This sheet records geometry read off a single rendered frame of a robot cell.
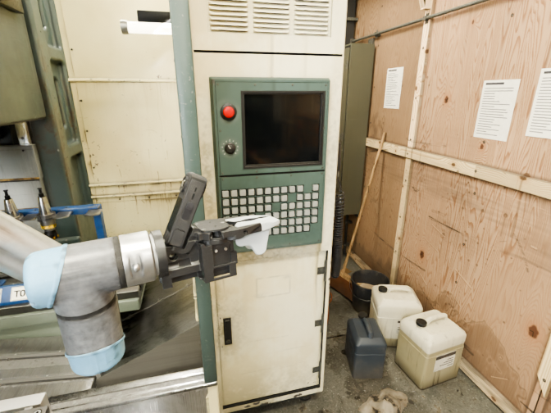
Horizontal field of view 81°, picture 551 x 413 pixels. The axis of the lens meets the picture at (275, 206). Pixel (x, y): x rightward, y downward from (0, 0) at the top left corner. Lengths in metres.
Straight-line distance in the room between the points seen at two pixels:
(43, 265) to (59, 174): 1.65
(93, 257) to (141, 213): 2.01
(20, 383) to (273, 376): 1.08
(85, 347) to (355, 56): 2.81
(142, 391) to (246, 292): 0.59
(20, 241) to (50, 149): 1.52
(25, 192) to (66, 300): 1.69
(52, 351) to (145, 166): 1.27
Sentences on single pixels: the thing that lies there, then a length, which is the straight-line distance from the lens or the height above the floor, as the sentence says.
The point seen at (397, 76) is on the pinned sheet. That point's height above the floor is 1.78.
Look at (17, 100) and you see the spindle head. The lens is 1.81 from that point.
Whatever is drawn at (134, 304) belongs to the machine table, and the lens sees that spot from 1.50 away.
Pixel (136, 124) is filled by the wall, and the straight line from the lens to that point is 2.35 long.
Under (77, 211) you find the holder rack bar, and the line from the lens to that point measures 1.54.
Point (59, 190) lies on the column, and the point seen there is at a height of 1.16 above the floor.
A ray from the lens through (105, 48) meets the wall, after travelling 2.37.
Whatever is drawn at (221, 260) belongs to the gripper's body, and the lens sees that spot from 0.52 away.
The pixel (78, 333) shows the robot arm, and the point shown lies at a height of 1.36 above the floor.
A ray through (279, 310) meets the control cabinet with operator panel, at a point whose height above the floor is 0.67.
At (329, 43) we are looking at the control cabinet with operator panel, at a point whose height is 1.84.
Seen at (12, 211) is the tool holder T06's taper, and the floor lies 1.25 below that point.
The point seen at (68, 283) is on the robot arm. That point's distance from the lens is 0.49.
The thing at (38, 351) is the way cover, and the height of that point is 0.75.
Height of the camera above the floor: 1.66
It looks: 19 degrees down
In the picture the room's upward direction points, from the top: straight up
